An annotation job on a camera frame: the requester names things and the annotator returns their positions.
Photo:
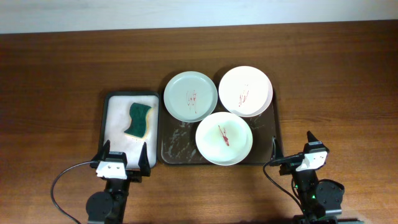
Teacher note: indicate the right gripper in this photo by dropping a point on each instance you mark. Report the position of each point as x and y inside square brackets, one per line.
[277, 153]

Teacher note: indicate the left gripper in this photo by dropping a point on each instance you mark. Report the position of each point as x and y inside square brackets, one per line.
[135, 177]

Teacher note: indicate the green yellow scrub sponge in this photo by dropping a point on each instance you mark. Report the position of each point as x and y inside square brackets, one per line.
[138, 114]

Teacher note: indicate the cream white plate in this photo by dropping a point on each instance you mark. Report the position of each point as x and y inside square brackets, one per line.
[224, 138]

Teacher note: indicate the pale pink plate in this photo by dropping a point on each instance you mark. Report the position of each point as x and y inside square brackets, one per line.
[245, 91]

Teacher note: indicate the pale green plate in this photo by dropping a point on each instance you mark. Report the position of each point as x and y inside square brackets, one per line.
[190, 96]

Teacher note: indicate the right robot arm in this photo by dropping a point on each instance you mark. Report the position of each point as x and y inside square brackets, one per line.
[319, 200]

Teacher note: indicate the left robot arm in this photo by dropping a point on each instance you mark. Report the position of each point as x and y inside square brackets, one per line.
[109, 205]

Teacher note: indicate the small black tray white mat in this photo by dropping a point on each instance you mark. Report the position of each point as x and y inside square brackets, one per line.
[116, 119]

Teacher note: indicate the large brown serving tray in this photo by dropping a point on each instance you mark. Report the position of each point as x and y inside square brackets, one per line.
[177, 147]

